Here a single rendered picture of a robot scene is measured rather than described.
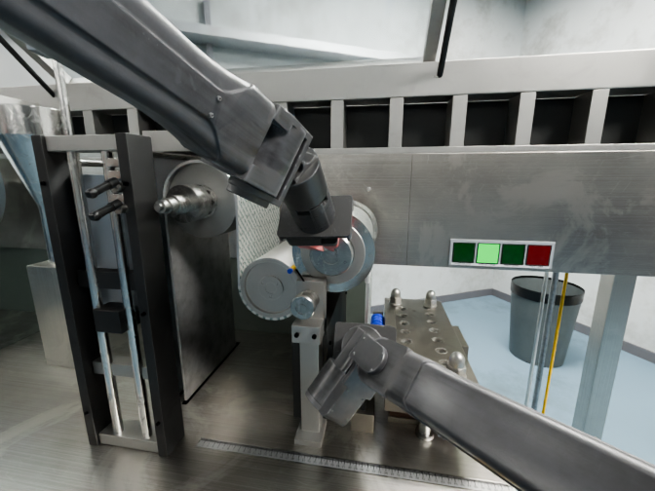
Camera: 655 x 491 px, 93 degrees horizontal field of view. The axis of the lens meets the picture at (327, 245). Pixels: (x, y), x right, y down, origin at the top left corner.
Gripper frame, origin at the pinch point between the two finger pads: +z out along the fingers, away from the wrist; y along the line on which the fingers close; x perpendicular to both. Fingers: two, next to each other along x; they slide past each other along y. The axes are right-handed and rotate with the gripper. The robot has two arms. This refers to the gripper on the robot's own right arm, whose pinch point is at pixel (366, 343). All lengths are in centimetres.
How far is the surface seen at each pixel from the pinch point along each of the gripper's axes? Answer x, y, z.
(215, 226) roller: 18.5, -29.1, -11.3
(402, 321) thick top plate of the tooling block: 5.4, 8.2, 18.0
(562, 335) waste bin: 14, 135, 191
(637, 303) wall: 45, 204, 216
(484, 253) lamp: 24.8, 28.9, 20.5
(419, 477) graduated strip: -20.0, 10.1, -2.8
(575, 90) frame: 60, 44, 3
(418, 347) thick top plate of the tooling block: 0.0, 10.9, 7.4
